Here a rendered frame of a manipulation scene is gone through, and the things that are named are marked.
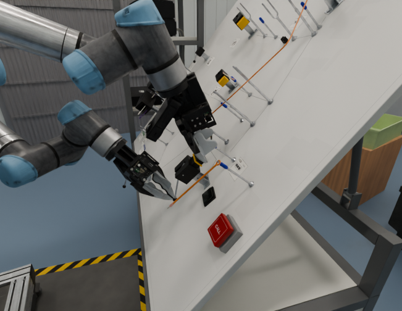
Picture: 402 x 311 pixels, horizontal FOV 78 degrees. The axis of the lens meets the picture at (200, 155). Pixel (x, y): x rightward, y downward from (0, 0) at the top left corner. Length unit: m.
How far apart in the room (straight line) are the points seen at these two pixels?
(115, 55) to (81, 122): 0.25
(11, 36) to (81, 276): 1.65
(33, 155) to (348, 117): 0.67
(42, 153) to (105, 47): 0.33
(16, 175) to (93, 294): 1.34
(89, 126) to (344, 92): 0.57
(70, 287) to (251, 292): 1.40
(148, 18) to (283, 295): 0.76
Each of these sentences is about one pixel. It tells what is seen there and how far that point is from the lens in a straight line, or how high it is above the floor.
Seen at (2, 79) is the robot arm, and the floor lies 1.34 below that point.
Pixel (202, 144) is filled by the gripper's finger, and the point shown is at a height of 1.23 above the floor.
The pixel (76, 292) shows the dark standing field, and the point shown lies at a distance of 1.95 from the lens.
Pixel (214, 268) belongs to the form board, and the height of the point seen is 1.03.
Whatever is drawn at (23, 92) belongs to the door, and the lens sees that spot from 4.17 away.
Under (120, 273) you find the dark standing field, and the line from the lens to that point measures 1.95.
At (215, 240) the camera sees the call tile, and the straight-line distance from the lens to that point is 0.52.
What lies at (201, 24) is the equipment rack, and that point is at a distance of 1.59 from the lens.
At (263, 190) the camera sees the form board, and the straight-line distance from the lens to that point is 0.53.
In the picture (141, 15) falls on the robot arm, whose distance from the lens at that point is 0.48.
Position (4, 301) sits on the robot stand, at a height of 0.21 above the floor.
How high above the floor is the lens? 1.46
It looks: 26 degrees down
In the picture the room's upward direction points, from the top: straight up
